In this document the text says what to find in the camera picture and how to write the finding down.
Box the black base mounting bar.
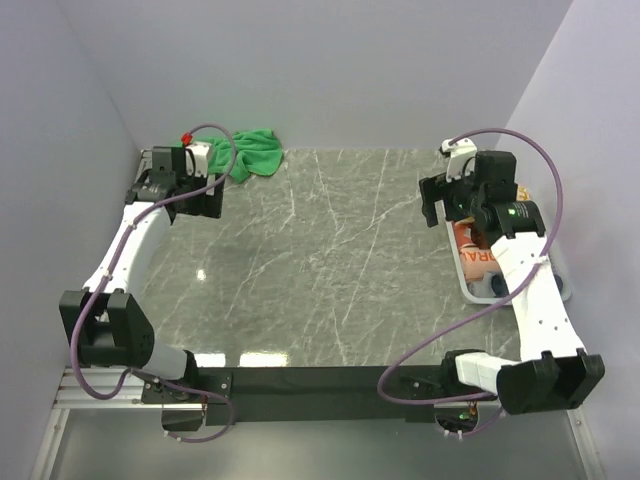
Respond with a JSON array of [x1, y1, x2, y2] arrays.
[[141, 366, 495, 433]]

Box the yellow white rolled towel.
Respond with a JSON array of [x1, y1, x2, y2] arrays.
[[516, 186, 531, 201]]

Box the orange white rolled towel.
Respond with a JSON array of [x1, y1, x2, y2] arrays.
[[453, 222, 501, 283]]

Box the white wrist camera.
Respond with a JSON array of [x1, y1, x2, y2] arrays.
[[185, 141, 213, 178], [439, 138, 477, 182]]

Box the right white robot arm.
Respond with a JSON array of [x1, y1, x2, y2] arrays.
[[419, 144, 605, 415]]

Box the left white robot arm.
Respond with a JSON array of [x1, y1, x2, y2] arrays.
[[59, 141, 224, 402]]

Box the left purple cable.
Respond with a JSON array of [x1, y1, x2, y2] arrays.
[[69, 123, 239, 444]]

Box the green towel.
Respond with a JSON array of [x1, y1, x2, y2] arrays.
[[205, 129, 283, 183]]

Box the aluminium rail frame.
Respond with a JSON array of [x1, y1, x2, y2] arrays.
[[29, 367, 151, 479]]

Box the purple cable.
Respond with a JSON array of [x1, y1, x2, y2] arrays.
[[69, 123, 239, 444], [377, 128, 564, 439]]

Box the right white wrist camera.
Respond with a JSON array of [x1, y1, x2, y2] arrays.
[[439, 138, 477, 182]]

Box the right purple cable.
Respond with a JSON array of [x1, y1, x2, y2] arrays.
[[377, 128, 564, 439]]

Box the dark blue rolled towel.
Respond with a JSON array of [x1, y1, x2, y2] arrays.
[[487, 272, 570, 300]]

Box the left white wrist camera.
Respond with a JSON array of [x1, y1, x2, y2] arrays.
[[185, 141, 213, 178]]

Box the white plastic basket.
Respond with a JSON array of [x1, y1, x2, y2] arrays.
[[447, 222, 572, 309]]

